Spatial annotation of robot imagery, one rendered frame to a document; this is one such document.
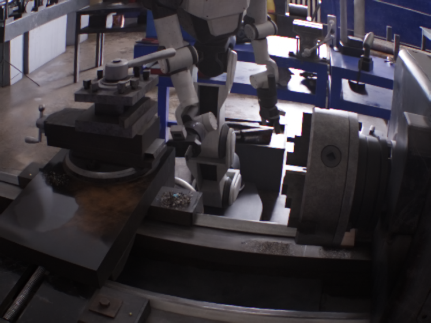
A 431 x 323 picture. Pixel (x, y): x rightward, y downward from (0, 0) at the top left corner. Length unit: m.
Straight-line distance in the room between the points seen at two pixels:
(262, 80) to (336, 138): 1.42
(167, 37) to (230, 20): 0.27
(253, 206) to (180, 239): 1.44
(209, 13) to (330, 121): 1.09
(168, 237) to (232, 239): 0.14
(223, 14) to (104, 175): 0.91
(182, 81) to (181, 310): 1.06
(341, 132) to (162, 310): 0.47
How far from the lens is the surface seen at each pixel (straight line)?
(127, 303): 0.93
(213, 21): 1.90
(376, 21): 8.01
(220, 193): 2.36
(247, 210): 2.55
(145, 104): 1.23
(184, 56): 1.82
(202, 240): 1.17
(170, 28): 1.82
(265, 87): 2.23
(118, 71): 1.19
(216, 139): 2.13
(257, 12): 2.08
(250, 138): 2.99
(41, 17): 6.08
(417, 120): 0.69
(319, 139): 0.81
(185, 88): 1.84
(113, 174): 1.21
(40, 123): 1.37
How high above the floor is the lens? 1.51
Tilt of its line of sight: 26 degrees down
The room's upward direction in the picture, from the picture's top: 2 degrees clockwise
